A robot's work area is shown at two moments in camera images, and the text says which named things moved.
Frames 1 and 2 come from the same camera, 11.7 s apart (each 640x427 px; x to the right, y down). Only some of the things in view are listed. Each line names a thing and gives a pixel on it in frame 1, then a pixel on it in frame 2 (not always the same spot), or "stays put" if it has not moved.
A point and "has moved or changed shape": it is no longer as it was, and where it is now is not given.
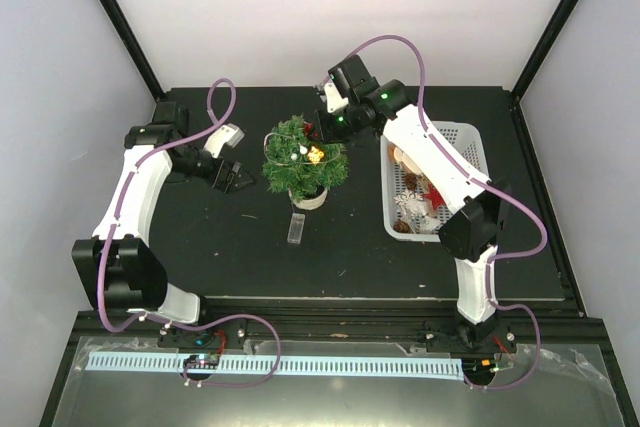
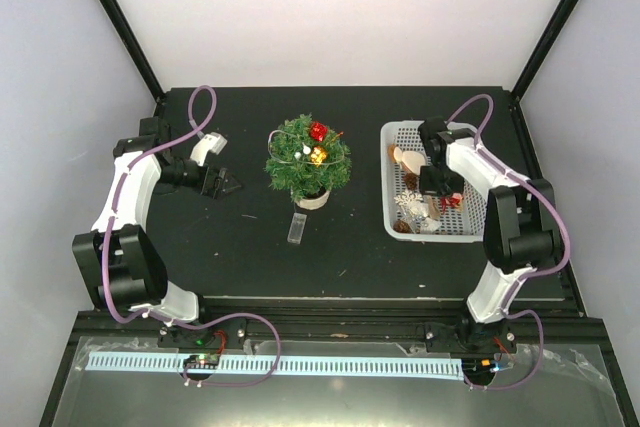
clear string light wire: [291, 137] has moved or changed shape
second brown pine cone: [402, 227] stays put
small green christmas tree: [298, 162] stays put
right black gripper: [324, 132] → [427, 189]
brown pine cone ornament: [411, 181] stays put
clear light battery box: [296, 228] stays put
